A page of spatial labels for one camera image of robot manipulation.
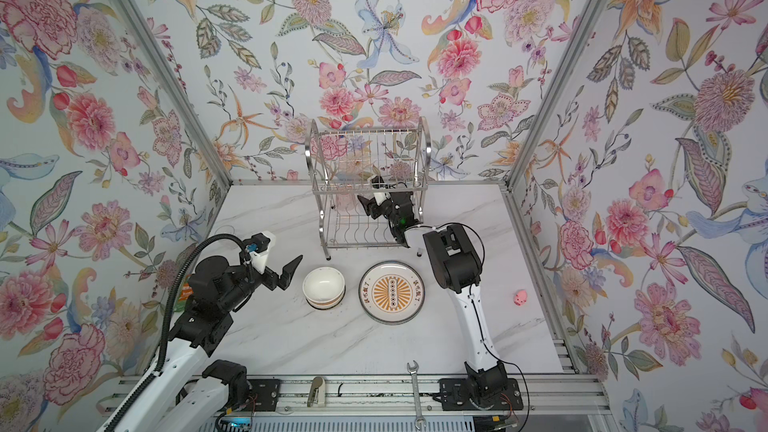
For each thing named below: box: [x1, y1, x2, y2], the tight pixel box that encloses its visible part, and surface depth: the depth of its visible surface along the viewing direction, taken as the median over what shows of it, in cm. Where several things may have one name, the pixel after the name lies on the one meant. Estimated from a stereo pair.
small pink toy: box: [513, 290, 527, 306], surface depth 90 cm
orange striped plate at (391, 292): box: [358, 260, 426, 325], surface depth 92 cm
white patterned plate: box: [360, 300, 425, 325], surface depth 88 cm
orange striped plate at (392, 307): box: [358, 292, 425, 325], surface depth 90 cm
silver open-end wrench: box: [407, 360, 427, 431], surface depth 75 cm
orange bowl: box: [302, 266, 346, 304], surface depth 88 cm
